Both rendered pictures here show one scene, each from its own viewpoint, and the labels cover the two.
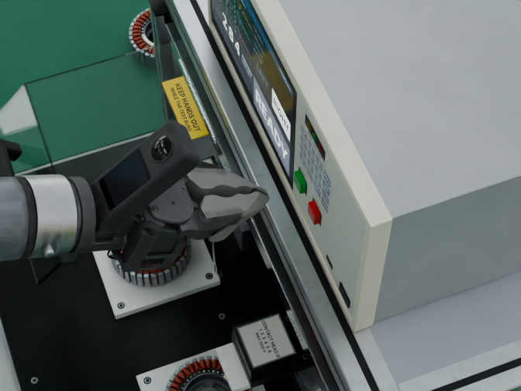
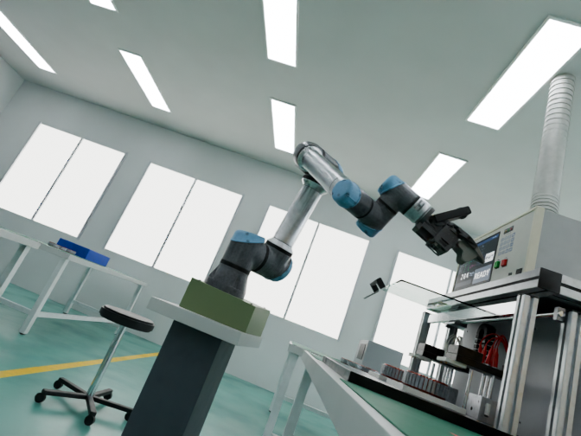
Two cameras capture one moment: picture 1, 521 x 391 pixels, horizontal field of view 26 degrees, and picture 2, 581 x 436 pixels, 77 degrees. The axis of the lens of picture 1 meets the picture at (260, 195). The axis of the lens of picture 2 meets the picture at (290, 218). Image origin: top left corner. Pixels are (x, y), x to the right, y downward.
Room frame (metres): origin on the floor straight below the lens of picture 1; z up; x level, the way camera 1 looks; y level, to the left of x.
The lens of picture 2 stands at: (-0.52, 0.04, 0.79)
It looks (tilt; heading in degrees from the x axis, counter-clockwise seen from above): 17 degrees up; 27
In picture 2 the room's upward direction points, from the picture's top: 22 degrees clockwise
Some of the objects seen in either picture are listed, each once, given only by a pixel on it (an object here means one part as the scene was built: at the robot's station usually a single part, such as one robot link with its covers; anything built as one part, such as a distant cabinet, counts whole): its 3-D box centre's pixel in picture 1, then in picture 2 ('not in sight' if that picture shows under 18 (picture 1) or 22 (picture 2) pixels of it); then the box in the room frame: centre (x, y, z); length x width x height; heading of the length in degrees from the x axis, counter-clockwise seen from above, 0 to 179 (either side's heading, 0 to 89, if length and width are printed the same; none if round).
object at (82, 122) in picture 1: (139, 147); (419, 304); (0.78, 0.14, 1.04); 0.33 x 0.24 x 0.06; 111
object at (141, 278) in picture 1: (150, 246); (399, 375); (0.78, 0.15, 0.80); 0.11 x 0.11 x 0.04
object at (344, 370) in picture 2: (191, 330); (411, 396); (0.67, 0.09, 0.76); 0.64 x 0.47 x 0.02; 21
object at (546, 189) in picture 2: not in sight; (547, 167); (2.02, -0.31, 2.42); 0.43 x 0.31 x 1.79; 21
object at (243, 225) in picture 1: (249, 215); (443, 394); (0.83, 0.02, 0.80); 0.07 x 0.05 x 0.06; 21
